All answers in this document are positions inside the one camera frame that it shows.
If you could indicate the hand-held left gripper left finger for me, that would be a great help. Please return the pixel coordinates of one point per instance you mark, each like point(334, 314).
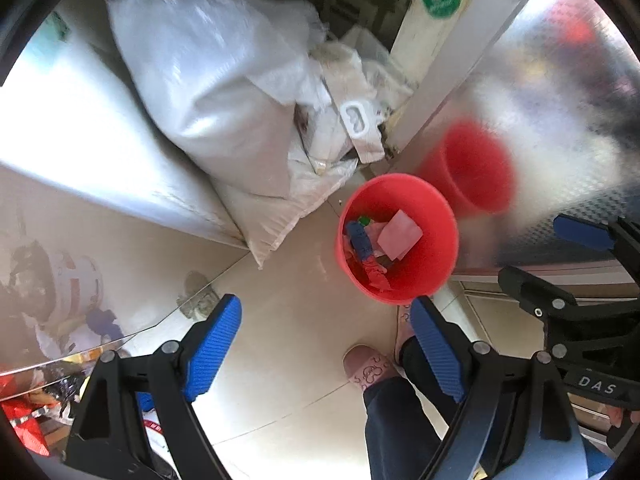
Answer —
point(210, 345)

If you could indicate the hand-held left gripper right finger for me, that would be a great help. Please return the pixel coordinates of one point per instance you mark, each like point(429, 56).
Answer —
point(435, 355)

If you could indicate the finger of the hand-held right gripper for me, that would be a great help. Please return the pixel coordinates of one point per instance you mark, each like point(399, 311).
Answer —
point(535, 292)
point(582, 232)

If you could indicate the red plastic bucket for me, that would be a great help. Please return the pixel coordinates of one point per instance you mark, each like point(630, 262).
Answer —
point(430, 270)

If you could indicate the white paper towel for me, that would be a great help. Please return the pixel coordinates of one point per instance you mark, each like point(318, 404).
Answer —
point(397, 235)

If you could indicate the blue wrapper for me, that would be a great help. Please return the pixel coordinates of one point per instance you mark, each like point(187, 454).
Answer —
point(359, 240)

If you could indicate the pink slipper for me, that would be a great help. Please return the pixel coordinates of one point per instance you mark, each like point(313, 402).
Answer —
point(404, 332)
point(370, 367)

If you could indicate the person's dark blue trousers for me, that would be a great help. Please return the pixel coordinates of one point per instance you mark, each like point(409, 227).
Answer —
point(400, 430)

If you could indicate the patterned metal door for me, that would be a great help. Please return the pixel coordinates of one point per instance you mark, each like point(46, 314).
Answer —
point(575, 110)

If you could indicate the flat white sack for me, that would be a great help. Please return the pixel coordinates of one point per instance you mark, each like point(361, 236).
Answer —
point(270, 220)

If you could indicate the red plastic bag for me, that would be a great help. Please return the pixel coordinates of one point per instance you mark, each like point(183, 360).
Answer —
point(22, 415)

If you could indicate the large white sack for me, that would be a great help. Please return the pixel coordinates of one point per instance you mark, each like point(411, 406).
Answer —
point(200, 90)

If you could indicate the white door frame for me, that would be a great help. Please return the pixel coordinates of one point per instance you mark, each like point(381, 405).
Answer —
point(450, 60)

